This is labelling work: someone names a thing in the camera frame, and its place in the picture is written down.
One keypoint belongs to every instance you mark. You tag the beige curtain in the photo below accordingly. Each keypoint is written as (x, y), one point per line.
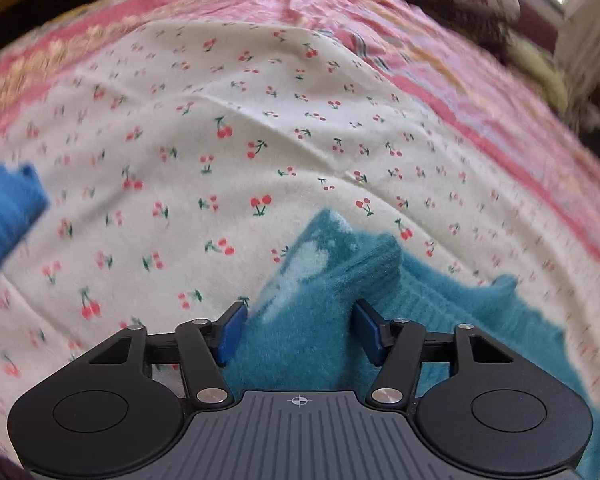
(590, 35)

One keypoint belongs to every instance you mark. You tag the olive green pillow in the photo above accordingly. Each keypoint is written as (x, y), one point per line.
(535, 65)

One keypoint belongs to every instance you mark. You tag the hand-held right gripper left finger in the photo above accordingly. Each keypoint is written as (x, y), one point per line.
(230, 332)

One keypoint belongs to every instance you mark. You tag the teal fuzzy sweater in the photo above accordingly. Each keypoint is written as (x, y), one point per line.
(300, 350)

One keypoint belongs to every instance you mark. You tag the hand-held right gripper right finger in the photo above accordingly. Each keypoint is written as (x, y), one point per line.
(370, 332)

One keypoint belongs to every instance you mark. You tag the cherry print bed sheet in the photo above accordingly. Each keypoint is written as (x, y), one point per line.
(180, 160)

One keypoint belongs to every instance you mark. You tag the pink floral quilt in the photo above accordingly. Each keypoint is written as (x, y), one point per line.
(290, 0)

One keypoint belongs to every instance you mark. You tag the blue knit garment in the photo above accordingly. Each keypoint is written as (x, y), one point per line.
(5, 220)

